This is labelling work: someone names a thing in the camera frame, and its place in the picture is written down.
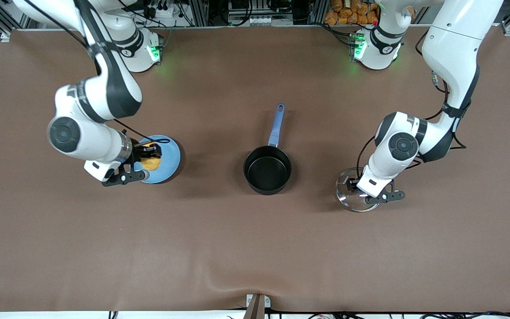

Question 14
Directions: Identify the yellow potato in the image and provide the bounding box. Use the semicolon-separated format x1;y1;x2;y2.
141;142;162;171

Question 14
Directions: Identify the glass lid with blue knob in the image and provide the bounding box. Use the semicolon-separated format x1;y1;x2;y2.
336;167;382;213

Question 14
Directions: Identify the light blue round plate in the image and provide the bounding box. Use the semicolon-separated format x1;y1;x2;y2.
132;135;181;184

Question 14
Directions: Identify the brown table mat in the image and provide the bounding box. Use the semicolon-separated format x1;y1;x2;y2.
0;27;510;313

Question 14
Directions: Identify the bag of orange snacks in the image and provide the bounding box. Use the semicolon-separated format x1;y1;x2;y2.
325;0;379;26

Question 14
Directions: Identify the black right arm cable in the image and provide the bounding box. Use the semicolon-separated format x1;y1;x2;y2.
25;0;171;146

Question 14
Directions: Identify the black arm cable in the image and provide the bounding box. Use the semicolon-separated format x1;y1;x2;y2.
356;31;468;179
25;0;171;146

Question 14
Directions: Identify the black right camera mount bracket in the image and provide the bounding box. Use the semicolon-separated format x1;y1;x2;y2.
101;170;150;187

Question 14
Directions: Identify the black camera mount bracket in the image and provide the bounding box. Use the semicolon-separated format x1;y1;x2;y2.
101;170;150;187
365;190;406;205

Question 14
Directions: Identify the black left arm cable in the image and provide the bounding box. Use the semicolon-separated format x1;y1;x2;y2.
356;31;468;179

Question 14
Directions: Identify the black left camera mount bracket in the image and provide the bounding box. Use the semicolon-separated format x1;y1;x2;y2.
365;190;406;205

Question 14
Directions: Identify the dark pot with blue handle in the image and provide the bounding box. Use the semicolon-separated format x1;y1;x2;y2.
243;103;293;196

